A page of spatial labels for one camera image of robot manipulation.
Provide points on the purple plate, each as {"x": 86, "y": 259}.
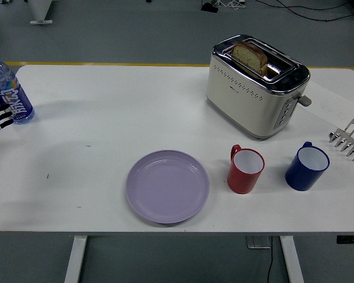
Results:
{"x": 168, "y": 187}

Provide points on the blue mug white inside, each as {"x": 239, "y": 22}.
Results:
{"x": 301, "y": 177}

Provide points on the red mug white inside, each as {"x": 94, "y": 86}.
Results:
{"x": 242, "y": 182}

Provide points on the white table leg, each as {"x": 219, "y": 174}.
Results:
{"x": 292, "y": 259}
{"x": 75, "y": 259}

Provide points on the blue drink bottle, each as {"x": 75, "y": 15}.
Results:
{"x": 16, "y": 97}

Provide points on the grey box under table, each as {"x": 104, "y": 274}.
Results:
{"x": 258, "y": 242}

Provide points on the black power adapter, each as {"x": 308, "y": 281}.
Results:
{"x": 209, "y": 7}

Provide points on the bread slice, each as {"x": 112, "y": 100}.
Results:
{"x": 247, "y": 56}

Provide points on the white paper sheet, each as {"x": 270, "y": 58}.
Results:
{"x": 327, "y": 100}

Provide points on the cream and chrome toaster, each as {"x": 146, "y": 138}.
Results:
{"x": 239, "y": 97}

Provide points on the white furniture foot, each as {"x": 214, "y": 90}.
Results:
{"x": 41, "y": 22}

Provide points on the black table control panel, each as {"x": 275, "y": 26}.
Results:
{"x": 351, "y": 239}

